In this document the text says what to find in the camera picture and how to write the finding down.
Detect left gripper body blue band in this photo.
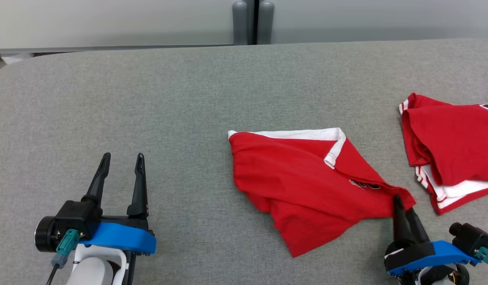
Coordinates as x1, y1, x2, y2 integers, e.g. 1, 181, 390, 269
34, 216, 157, 256

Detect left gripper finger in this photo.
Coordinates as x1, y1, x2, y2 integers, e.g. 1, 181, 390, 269
81, 152, 112, 207
127, 152, 149, 217

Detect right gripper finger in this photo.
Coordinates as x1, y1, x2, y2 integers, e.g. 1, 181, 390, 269
405, 208, 431, 242
393, 195, 415, 243

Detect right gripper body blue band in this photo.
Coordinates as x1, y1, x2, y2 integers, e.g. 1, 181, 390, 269
384, 239, 482, 277

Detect red shirt white sleeves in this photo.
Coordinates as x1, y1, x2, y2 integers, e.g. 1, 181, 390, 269
399, 93, 488, 216

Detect grey partition bottom rail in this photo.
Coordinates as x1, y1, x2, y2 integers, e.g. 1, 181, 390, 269
0, 43, 235, 54

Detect grey rounded post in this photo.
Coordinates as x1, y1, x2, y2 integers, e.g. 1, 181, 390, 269
257, 0, 275, 45
232, 0, 248, 45

